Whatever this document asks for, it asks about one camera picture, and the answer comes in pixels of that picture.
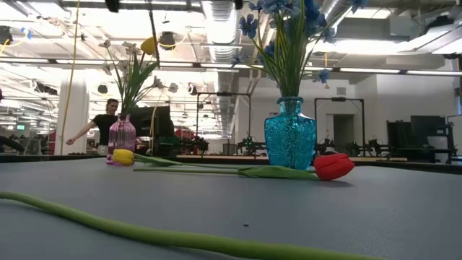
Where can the yellow artificial tulip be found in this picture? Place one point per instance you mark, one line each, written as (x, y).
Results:
(148, 46)
(124, 156)

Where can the blue artificial flower bunch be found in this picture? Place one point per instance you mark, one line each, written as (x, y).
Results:
(288, 65)

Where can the white artificial flower bunch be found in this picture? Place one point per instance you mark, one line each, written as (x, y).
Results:
(131, 83)

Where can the pink ribbed glass vase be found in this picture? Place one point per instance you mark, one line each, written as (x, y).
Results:
(122, 139)

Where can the blue patterned glass vase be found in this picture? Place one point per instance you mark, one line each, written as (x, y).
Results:
(290, 137)

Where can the black ceiling dome fixture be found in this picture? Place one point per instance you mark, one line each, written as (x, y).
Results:
(167, 39)

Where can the long ceiling light bar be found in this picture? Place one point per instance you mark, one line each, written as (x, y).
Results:
(187, 65)

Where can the white round column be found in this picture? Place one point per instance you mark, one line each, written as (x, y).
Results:
(74, 115)

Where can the person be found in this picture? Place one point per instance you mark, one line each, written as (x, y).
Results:
(104, 126)

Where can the black monitor screen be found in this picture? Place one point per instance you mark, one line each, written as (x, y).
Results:
(155, 121)

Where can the green exit sign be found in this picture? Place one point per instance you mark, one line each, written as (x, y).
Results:
(20, 127)

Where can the black desk with monitor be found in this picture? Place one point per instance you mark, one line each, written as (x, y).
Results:
(400, 137)

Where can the silver ventilation duct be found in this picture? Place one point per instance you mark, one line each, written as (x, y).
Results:
(220, 29)

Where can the black metal frame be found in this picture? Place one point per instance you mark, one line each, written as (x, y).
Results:
(339, 99)

